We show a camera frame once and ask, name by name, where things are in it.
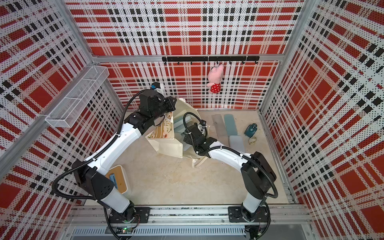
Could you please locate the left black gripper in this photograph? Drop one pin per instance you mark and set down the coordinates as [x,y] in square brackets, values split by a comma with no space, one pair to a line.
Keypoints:
[171,106]

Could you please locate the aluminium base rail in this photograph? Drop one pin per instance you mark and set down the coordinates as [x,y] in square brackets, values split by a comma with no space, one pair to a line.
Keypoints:
[282,222]

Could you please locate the white wire mesh shelf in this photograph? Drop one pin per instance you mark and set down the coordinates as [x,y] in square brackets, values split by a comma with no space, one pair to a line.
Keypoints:
[68,110]

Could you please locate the grey pencil case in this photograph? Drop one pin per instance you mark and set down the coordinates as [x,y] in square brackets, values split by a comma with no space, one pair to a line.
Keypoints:
[220,129]

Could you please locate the black wall hook rail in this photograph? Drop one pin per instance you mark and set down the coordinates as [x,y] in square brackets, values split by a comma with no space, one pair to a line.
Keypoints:
[215,59]

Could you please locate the teal pencil case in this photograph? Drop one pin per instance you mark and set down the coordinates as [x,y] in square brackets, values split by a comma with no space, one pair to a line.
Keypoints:
[230,125]

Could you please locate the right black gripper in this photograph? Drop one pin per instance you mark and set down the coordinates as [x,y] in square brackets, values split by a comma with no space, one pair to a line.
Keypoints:
[187,139]

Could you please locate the light blue box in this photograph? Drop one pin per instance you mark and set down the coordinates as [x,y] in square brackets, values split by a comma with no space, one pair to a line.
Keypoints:
[236,143]
[179,124]

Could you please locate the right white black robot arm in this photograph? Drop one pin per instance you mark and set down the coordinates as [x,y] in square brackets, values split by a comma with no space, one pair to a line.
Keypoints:
[258,176]

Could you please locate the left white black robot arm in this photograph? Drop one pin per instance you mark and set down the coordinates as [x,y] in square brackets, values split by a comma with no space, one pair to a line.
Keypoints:
[91,174]

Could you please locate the pink plush pig toy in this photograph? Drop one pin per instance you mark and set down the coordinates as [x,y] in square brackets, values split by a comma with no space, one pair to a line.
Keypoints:
[214,79]

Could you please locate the white box wooden lid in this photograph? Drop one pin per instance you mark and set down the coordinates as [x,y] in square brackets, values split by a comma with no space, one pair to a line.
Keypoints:
[123,184]

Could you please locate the light blue box in bag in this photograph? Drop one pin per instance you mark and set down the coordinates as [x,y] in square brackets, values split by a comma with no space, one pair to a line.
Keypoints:
[179,124]

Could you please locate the cream floral canvas bag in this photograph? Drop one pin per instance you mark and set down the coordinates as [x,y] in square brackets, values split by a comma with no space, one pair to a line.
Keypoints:
[165,141]

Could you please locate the teal alarm clock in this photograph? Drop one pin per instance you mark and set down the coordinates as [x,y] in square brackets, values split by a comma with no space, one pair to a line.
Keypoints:
[251,130]

